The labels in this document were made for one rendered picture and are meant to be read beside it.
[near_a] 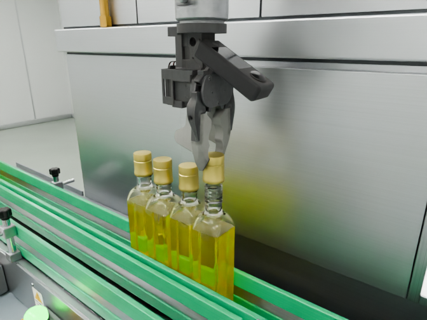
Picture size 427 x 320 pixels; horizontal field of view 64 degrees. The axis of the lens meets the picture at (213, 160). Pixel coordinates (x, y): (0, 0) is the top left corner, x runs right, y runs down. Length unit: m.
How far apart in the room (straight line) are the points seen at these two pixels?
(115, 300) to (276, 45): 0.50
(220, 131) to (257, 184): 0.16
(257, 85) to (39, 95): 6.50
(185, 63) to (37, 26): 6.40
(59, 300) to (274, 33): 0.65
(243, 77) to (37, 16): 6.52
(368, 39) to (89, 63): 0.72
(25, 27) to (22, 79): 0.84
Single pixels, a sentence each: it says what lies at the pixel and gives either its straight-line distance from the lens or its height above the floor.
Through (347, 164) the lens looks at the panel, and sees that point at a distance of 0.57.
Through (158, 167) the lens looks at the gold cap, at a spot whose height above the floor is 1.15.
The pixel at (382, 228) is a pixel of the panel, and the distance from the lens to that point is 0.60.
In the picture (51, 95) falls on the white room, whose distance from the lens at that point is 6.96.
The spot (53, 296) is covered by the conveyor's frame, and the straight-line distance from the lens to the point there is 0.81.
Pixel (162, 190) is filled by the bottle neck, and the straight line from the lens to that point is 0.62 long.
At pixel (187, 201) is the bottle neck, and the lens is 0.59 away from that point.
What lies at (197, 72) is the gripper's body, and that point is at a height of 1.32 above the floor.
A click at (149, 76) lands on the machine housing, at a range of 0.83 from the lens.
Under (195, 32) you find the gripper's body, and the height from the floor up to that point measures 1.37.
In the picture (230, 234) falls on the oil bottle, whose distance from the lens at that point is 0.58.
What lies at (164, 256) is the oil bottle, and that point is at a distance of 0.67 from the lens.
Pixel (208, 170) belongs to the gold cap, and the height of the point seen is 1.17.
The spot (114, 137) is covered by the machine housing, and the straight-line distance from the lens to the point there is 0.98.
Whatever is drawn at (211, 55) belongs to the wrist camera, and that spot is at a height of 1.34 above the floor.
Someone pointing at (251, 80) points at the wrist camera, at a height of 1.31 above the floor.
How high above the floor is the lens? 1.36
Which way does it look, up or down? 19 degrees down
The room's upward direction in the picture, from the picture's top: straight up
